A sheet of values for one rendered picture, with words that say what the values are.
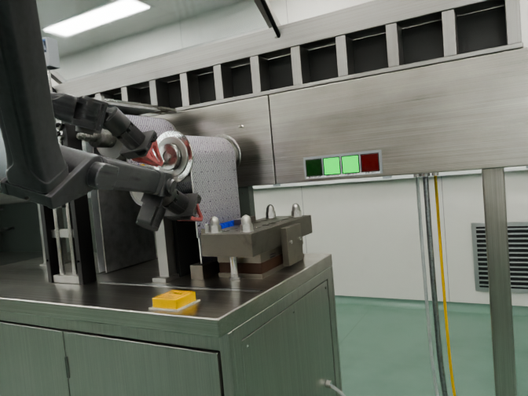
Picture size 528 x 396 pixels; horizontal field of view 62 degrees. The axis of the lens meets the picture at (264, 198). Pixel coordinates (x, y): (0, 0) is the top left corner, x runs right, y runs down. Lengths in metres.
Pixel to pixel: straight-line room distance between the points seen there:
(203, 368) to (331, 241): 3.03
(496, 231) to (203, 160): 0.90
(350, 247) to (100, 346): 2.95
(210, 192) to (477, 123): 0.76
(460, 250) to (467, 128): 2.47
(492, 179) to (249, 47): 0.88
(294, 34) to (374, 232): 2.57
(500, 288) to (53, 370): 1.30
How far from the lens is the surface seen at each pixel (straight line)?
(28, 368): 1.48
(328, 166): 1.40
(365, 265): 3.90
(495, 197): 1.49
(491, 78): 1.34
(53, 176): 0.65
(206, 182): 1.31
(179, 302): 1.01
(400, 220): 3.76
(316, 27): 1.48
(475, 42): 1.43
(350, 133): 1.39
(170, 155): 1.28
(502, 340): 1.59
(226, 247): 1.17
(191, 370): 1.04
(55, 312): 1.27
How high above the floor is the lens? 1.18
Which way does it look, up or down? 3 degrees down
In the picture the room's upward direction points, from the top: 5 degrees counter-clockwise
